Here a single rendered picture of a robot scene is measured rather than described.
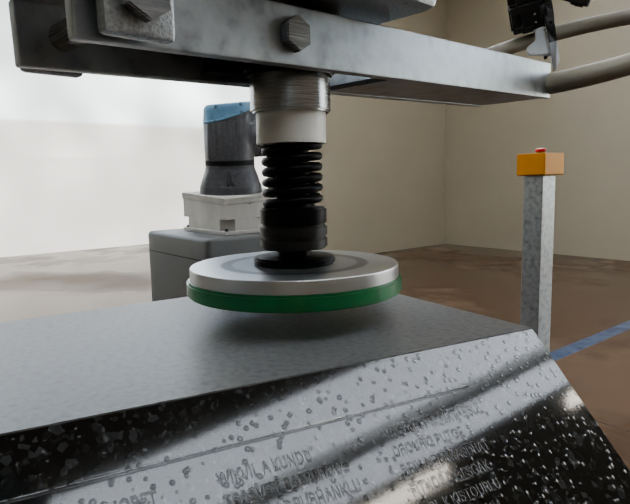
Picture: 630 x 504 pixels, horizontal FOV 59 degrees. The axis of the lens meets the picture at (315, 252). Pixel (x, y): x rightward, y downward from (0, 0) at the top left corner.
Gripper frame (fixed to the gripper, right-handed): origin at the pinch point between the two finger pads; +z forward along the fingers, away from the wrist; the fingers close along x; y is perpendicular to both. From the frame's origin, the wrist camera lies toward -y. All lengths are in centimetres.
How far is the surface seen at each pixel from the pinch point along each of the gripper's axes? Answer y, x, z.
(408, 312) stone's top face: 26, 84, 5
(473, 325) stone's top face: 20, 88, 5
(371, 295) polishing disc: 27, 92, -2
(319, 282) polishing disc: 31, 95, -5
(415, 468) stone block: 24, 106, 5
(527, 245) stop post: 10, -66, 76
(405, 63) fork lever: 22, 73, -18
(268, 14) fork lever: 30, 87, -27
